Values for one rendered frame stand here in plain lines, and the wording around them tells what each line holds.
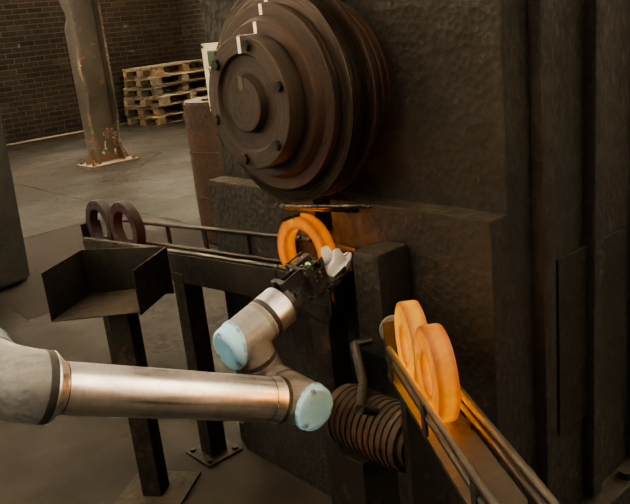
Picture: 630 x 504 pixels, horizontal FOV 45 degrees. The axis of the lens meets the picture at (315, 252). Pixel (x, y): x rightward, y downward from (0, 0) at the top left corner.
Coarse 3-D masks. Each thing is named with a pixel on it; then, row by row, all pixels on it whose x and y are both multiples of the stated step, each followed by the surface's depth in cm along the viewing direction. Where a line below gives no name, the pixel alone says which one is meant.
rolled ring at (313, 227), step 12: (300, 216) 174; (312, 216) 174; (288, 228) 178; (300, 228) 175; (312, 228) 171; (324, 228) 172; (288, 240) 181; (312, 240) 173; (324, 240) 171; (288, 252) 182
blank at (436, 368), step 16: (416, 336) 122; (432, 336) 115; (416, 352) 124; (432, 352) 113; (448, 352) 112; (416, 368) 126; (432, 368) 114; (448, 368) 112; (432, 384) 115; (448, 384) 111; (432, 400) 117; (448, 400) 112; (448, 416) 114
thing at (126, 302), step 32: (96, 256) 213; (128, 256) 211; (160, 256) 204; (64, 288) 205; (96, 288) 217; (128, 288) 214; (160, 288) 203; (64, 320) 198; (128, 320) 202; (128, 352) 205; (160, 448) 218; (160, 480) 218; (192, 480) 224
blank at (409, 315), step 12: (408, 300) 134; (396, 312) 137; (408, 312) 129; (420, 312) 129; (396, 324) 138; (408, 324) 128; (420, 324) 128; (396, 336) 140; (408, 336) 129; (408, 348) 130; (408, 360) 135
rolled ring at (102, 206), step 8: (96, 200) 257; (104, 200) 257; (88, 208) 261; (96, 208) 256; (104, 208) 253; (88, 216) 263; (96, 216) 264; (104, 216) 253; (88, 224) 265; (96, 224) 265; (96, 232) 265
